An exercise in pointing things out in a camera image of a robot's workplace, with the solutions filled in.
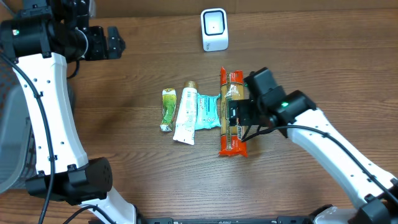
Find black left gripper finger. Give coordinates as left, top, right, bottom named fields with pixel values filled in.
left=108, top=26, right=126, bottom=47
left=108, top=45, right=126, bottom=60

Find orange spaghetti pack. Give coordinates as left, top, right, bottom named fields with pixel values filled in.
left=219, top=67, right=248, bottom=157

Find teal wet wipes pack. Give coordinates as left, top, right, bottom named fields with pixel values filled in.
left=195, top=94, right=221, bottom=130

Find white tube gold cap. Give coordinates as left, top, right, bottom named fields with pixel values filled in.
left=173, top=81, right=198, bottom=145

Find green yellow sachet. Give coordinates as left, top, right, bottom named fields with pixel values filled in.
left=160, top=88, right=177, bottom=132

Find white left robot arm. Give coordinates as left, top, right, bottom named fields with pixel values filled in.
left=1, top=0, right=144, bottom=224

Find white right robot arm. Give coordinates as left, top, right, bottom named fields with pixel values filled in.
left=227, top=67, right=397, bottom=224

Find white barcode scanner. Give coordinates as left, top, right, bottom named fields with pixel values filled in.
left=200, top=8, right=229, bottom=52

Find brown cardboard backboard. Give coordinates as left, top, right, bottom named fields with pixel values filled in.
left=95, top=0, right=397, bottom=18

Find grey plastic mesh basket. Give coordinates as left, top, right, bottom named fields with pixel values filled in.
left=0, top=55, right=75, bottom=195

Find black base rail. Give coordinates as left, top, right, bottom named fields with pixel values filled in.
left=137, top=216, right=312, bottom=224

